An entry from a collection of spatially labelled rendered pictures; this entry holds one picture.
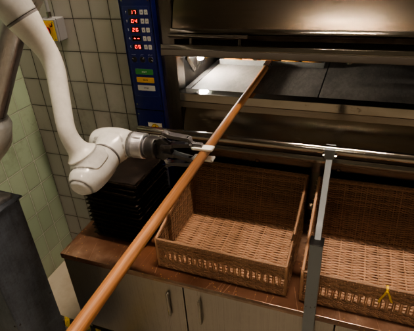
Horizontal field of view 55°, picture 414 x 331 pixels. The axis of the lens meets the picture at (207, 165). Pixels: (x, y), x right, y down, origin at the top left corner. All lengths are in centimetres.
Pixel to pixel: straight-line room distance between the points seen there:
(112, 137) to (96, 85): 75
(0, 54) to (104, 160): 51
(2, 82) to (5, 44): 14
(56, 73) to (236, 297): 104
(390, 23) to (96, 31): 122
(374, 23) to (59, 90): 108
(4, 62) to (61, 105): 33
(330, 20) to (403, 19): 24
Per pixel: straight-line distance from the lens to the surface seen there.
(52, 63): 131
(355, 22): 159
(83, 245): 197
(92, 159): 126
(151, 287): 180
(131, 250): 91
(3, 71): 155
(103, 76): 203
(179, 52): 162
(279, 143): 137
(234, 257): 156
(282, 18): 162
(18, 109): 234
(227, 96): 177
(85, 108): 217
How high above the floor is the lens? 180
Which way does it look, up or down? 30 degrees down
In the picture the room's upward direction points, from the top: 4 degrees counter-clockwise
